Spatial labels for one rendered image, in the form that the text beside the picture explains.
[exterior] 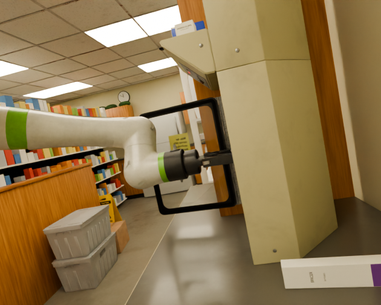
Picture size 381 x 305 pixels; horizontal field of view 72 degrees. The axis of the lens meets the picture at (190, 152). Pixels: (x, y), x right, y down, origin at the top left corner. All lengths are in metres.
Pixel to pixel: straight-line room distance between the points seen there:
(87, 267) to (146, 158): 2.15
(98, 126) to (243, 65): 0.44
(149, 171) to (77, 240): 2.07
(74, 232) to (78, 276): 0.44
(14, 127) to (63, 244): 2.15
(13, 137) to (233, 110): 0.57
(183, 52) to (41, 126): 0.43
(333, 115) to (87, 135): 0.82
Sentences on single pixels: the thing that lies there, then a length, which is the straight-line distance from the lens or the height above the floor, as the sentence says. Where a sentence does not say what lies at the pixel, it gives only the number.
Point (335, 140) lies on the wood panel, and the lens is 1.06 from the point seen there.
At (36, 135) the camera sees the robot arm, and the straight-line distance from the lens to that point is 0.81.
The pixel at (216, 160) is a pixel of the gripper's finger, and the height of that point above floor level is 1.20.
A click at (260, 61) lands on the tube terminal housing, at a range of 0.63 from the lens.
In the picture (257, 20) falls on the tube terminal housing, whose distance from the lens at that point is 0.65.
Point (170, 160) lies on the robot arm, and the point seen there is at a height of 1.22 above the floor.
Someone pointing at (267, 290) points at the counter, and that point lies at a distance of 0.62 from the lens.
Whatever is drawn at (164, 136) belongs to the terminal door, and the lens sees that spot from 0.97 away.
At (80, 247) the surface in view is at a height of 0.43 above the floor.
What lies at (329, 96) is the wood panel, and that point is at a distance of 1.05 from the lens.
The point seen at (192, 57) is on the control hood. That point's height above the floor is 1.45.
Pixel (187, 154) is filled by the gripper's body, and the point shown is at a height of 1.22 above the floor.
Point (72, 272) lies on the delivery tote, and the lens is 2.94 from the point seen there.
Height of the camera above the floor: 1.29
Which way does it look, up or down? 5 degrees down
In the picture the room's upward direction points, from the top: 12 degrees counter-clockwise
